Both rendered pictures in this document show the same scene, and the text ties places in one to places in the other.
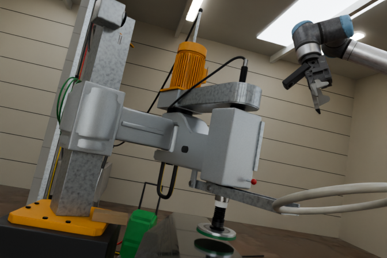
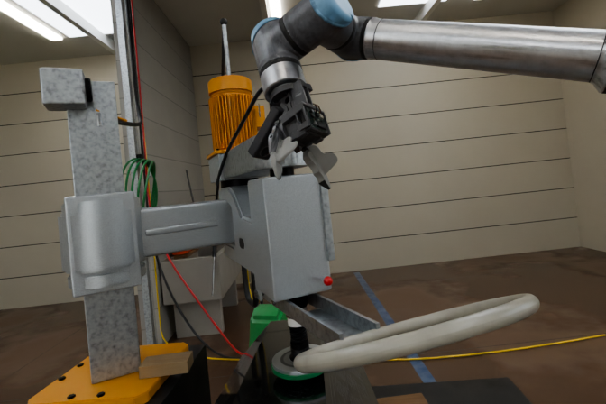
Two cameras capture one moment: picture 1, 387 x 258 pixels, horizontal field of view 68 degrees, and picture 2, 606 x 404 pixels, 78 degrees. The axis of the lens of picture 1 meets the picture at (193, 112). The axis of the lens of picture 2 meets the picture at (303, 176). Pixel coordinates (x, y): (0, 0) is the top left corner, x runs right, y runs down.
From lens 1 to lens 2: 68 cm
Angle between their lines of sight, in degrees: 12
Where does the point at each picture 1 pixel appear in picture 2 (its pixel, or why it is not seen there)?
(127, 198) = not seen: hidden behind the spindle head
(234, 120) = (268, 197)
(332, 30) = (303, 26)
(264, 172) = (446, 188)
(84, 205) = (129, 358)
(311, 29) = (270, 36)
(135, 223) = (257, 325)
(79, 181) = (108, 330)
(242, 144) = (295, 229)
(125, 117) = (149, 223)
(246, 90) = not seen: hidden behind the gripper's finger
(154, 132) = (202, 227)
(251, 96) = not seen: hidden behind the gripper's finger
